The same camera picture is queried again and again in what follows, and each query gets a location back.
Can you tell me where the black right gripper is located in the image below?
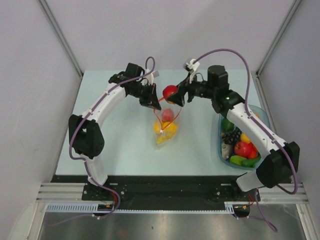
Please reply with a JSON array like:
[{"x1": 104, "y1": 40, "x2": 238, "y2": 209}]
[{"x1": 167, "y1": 72, "x2": 217, "y2": 107}]

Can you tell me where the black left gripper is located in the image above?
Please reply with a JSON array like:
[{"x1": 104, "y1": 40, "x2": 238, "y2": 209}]
[{"x1": 129, "y1": 83, "x2": 161, "y2": 111}]

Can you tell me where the clear orange-zipper zip bag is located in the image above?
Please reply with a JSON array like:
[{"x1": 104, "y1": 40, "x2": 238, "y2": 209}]
[{"x1": 152, "y1": 97, "x2": 182, "y2": 149}]

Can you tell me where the yellow toy banana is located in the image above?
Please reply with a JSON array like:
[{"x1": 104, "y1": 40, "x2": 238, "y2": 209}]
[{"x1": 155, "y1": 135, "x2": 168, "y2": 145}]

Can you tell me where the green toy lime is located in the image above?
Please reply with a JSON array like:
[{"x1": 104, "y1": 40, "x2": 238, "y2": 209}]
[{"x1": 221, "y1": 118, "x2": 234, "y2": 132}]

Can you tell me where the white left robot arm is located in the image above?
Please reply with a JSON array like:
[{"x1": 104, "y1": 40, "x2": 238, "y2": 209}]
[{"x1": 68, "y1": 63, "x2": 161, "y2": 200}]

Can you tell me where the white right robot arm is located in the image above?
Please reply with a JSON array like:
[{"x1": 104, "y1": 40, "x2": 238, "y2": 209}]
[{"x1": 167, "y1": 64, "x2": 300, "y2": 201}]

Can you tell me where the blue plastic food tub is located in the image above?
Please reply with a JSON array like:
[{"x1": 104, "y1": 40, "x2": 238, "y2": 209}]
[{"x1": 217, "y1": 116, "x2": 261, "y2": 171}]

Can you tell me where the peach toy fruit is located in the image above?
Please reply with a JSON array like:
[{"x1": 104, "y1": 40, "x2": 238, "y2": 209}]
[{"x1": 161, "y1": 108, "x2": 175, "y2": 122}]

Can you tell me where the black grape bunch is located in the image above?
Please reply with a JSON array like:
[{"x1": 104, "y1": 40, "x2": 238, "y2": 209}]
[{"x1": 221, "y1": 127, "x2": 242, "y2": 145}]

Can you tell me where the grey toy fish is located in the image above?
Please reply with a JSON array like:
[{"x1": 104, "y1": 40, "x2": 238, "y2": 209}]
[{"x1": 221, "y1": 142, "x2": 234, "y2": 160}]

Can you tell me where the small yellow toy fruit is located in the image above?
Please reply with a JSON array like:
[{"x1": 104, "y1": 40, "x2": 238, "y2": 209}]
[{"x1": 240, "y1": 133, "x2": 251, "y2": 144}]

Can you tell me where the green toy pepper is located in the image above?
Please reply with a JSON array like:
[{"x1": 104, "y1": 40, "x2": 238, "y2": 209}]
[{"x1": 229, "y1": 155, "x2": 247, "y2": 166}]

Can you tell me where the large red toy apple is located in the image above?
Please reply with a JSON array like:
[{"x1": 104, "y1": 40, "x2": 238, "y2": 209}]
[{"x1": 234, "y1": 141, "x2": 253, "y2": 158}]

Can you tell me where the black base bar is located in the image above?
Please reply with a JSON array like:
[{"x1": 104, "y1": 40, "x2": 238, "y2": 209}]
[{"x1": 51, "y1": 174, "x2": 261, "y2": 211}]

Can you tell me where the green toy cucumber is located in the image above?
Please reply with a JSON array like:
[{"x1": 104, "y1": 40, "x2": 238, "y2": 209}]
[{"x1": 241, "y1": 155, "x2": 261, "y2": 168}]

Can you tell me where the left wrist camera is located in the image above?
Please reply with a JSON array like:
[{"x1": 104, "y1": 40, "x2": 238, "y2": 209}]
[{"x1": 145, "y1": 71, "x2": 159, "y2": 85}]

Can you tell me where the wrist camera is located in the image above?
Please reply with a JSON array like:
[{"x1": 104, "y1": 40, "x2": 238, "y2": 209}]
[
  {"x1": 145, "y1": 71, "x2": 159, "y2": 85},
  {"x1": 183, "y1": 58, "x2": 200, "y2": 74}
]

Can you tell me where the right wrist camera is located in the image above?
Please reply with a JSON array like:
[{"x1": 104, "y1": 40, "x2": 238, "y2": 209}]
[{"x1": 183, "y1": 58, "x2": 200, "y2": 74}]

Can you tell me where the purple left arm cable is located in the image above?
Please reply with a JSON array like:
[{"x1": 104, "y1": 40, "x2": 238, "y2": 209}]
[{"x1": 48, "y1": 56, "x2": 155, "y2": 227}]

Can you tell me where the aluminium rail frame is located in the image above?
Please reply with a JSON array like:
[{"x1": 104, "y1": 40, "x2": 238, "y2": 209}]
[{"x1": 36, "y1": 183, "x2": 309, "y2": 204}]

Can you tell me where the white cable duct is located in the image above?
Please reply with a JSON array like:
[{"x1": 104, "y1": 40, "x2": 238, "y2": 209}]
[{"x1": 46, "y1": 201, "x2": 251, "y2": 214}]

